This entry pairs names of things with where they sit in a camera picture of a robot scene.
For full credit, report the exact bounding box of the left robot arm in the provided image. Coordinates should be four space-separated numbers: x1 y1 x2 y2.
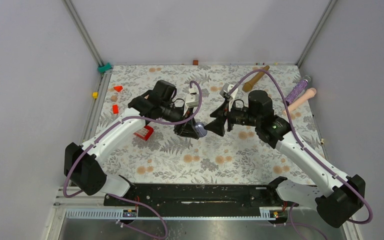
63 80 203 206

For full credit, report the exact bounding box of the purple glitter tube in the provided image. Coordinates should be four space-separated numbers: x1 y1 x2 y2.
285 75 312 106

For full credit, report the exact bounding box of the red triangular block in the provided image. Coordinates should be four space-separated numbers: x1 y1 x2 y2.
113 85 123 92

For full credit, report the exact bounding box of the pink flesh-coloured stick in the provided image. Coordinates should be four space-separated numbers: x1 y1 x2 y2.
287 87 317 113

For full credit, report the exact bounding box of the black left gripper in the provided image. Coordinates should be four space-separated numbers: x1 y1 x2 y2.
160 102 200 140

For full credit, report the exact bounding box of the yellow cube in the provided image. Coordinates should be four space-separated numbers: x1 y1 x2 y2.
92 92 99 100

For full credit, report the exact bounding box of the red plastic tray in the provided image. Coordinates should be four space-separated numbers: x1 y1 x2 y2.
134 125 154 141

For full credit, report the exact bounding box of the teal arch block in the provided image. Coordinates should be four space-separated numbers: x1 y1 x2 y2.
97 62 113 74

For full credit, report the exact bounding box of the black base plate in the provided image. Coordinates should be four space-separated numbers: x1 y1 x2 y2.
104 177 301 218

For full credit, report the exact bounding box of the floral patterned mat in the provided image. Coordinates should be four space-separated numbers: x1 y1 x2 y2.
96 65 312 185

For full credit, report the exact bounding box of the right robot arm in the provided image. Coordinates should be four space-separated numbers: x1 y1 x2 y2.
205 90 366 228

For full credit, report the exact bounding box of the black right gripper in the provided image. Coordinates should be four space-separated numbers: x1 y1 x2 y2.
204 98 261 137

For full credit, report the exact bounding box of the brown wooden stick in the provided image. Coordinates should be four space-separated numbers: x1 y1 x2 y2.
242 71 266 93

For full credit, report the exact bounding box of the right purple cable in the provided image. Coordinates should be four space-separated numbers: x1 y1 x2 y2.
228 68 374 240

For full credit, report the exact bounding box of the red rectangular block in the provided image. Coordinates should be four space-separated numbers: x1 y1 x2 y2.
112 104 119 115

